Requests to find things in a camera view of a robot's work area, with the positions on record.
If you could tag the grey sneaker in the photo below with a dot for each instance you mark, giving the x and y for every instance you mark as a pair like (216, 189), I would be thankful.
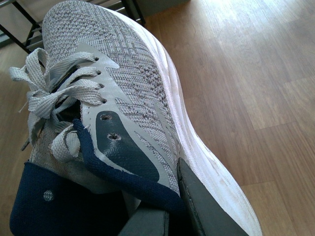
(107, 125)

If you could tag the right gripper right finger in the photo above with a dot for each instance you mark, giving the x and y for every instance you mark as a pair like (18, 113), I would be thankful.
(206, 216)

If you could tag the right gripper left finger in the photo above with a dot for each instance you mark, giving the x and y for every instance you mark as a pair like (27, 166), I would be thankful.
(147, 221)

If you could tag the black metal shoe rack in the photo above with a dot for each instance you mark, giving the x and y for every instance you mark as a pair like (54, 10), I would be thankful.
(21, 20)

